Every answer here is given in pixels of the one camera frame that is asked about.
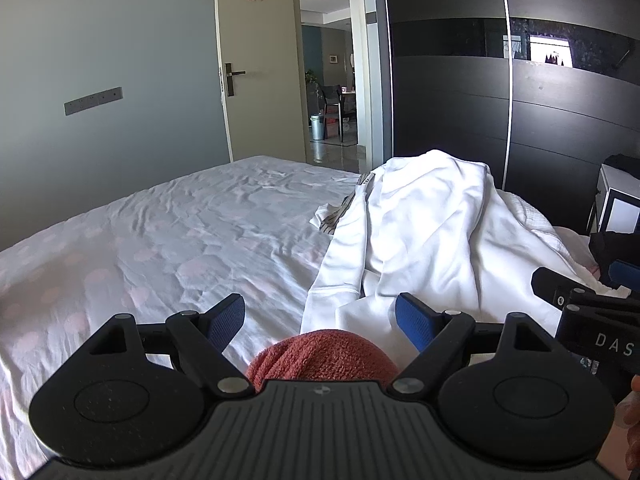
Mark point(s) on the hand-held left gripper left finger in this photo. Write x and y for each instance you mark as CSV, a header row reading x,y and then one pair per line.
x,y
227,317

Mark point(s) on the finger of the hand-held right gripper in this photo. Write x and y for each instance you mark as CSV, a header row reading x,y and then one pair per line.
x,y
550,285
627,272

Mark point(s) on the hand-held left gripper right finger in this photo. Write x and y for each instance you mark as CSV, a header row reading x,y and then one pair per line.
x,y
412,317

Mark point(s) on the white sweatshirt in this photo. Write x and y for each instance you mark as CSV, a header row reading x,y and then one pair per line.
x,y
425,230

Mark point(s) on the person's right hand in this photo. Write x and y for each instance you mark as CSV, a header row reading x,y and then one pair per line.
x,y
634,410

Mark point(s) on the dark cloth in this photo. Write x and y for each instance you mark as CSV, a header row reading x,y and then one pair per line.
x,y
625,166
615,247

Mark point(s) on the white nightstand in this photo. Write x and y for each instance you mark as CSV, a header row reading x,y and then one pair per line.
x,y
617,200

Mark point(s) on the white textured blanket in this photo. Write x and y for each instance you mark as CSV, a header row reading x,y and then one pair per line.
x,y
525,210

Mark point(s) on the red towel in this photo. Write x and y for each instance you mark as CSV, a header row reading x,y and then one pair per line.
x,y
320,360

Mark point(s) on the bed with pink-dotted sheet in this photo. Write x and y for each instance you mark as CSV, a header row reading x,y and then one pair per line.
x,y
150,240

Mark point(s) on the striped cloth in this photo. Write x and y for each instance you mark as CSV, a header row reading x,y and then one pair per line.
x,y
330,217

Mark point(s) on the dark wardrobe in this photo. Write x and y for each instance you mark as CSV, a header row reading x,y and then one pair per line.
x,y
450,110

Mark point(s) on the silver trash bin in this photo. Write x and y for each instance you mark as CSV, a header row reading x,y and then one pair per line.
x,y
317,127

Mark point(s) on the black chair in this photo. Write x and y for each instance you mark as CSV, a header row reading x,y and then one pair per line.
x,y
331,97

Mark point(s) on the beige door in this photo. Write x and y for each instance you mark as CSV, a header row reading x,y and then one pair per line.
x,y
260,35

